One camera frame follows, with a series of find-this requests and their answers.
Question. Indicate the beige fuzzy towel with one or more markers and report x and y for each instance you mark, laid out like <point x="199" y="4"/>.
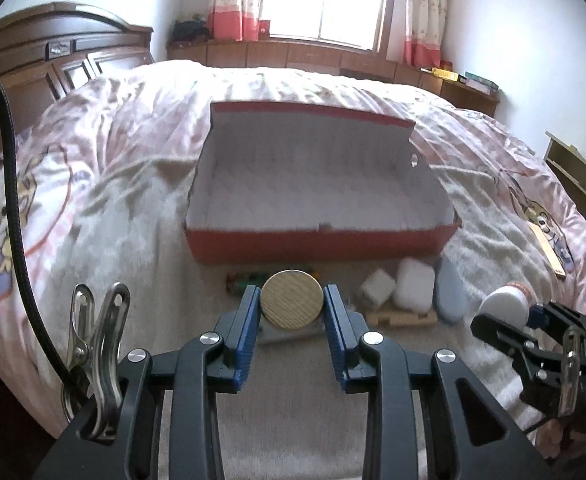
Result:
<point x="291" y="420"/>

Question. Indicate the wooden notched block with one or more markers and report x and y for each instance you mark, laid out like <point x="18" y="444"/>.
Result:
<point x="400" y="318"/>

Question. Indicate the green cartoon lighter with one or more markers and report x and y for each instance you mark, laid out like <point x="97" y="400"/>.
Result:
<point x="238" y="281"/>

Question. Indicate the dark wooden headboard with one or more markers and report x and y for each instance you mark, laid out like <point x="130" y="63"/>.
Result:
<point x="50" y="50"/>

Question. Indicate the wooden window bench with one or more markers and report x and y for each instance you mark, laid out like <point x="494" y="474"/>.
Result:
<point x="330" y="60"/>

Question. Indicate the pink patterned quilt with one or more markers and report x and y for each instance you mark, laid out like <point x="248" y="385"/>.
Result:
<point x="162" y="111"/>

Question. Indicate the grey plastic plate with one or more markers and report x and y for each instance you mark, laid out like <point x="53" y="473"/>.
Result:
<point x="270" y="334"/>

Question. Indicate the left pink white curtain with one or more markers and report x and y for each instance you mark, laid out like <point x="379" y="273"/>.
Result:
<point x="233" y="20"/>

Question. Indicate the silver clip on right gripper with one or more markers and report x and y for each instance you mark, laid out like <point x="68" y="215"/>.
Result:
<point x="570" y="371"/>

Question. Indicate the wooden ruler on quilt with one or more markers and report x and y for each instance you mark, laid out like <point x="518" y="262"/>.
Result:
<point x="548" y="251"/>

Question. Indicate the light blue oval case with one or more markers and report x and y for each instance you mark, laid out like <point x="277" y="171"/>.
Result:
<point x="449" y="301"/>

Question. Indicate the pink white curtain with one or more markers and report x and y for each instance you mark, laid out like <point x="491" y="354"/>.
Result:
<point x="233" y="20"/>
<point x="425" y="25"/>

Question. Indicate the red cardboard box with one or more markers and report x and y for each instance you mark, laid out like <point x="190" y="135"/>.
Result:
<point x="294" y="182"/>

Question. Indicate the silver metal clip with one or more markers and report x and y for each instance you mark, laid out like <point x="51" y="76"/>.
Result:
<point x="95" y="335"/>

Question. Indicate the white earbuds case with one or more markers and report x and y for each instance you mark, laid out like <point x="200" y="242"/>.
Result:
<point x="414" y="286"/>

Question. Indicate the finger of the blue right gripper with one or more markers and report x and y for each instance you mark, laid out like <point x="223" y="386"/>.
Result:
<point x="537" y="317"/>

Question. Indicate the dark bag on bench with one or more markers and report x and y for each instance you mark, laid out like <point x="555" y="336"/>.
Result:
<point x="191" y="32"/>

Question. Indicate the green book stack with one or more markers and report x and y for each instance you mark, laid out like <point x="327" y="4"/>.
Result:
<point x="481" y="84"/>

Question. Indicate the white cap bottle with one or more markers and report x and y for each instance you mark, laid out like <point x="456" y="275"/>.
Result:
<point x="509" y="303"/>

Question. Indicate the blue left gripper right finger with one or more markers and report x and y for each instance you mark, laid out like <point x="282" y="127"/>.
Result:
<point x="344" y="328"/>

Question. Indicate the yellow book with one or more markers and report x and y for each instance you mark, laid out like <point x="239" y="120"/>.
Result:
<point x="445" y="74"/>

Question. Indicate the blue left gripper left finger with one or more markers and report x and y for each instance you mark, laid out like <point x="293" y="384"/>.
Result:
<point x="239" y="331"/>

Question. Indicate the right pink white curtain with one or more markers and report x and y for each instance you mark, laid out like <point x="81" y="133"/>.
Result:
<point x="425" y="25"/>

